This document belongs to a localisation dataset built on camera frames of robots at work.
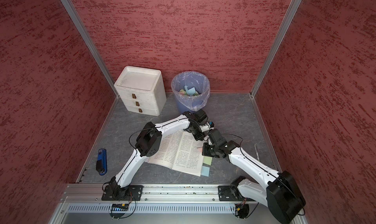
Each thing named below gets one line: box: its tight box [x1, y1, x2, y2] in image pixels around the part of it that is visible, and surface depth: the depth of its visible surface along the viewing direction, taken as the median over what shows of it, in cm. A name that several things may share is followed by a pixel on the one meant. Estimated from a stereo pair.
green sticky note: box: [203, 156, 213, 166], surface depth 86 cm
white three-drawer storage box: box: [113, 65, 167, 116], surface depth 97 cm
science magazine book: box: [145, 129, 205, 177], surface depth 87 cm
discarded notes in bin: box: [178, 85, 199, 97], surface depth 103 cm
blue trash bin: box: [171, 70, 211, 114], surface depth 97 cm
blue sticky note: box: [200, 165, 211, 178], surface depth 83 cm
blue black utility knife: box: [95, 148, 108, 176], surface depth 83 cm
